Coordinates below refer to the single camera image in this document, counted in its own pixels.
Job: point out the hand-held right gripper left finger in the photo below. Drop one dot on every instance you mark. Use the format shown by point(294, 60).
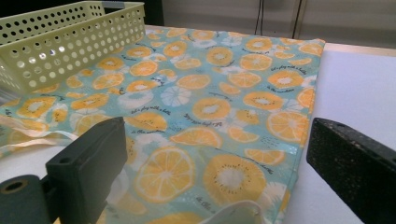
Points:
point(90, 168)

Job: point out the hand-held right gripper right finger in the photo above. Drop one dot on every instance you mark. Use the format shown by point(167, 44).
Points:
point(358, 165)

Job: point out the pale yellow perforated plastic basket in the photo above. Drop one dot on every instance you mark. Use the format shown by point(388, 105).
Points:
point(62, 53)

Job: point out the citrus print apron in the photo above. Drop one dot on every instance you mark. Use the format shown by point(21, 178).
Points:
point(211, 102)

